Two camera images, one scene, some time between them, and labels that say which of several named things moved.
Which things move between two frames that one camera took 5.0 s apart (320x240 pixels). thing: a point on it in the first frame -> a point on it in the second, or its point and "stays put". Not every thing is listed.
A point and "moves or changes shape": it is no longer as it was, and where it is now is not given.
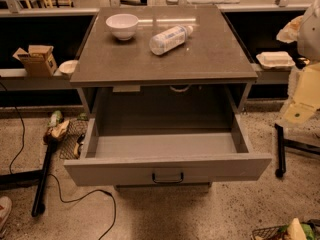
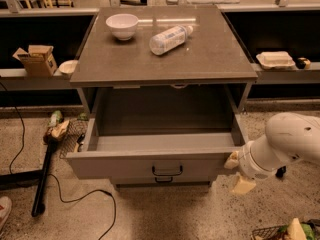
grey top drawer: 136,150 moves or changes shape
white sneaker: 5,211 stays put
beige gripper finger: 290,31 -> 232,160
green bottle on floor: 56,118 stays put
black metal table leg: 38,207 stays put
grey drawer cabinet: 165,88 stays put
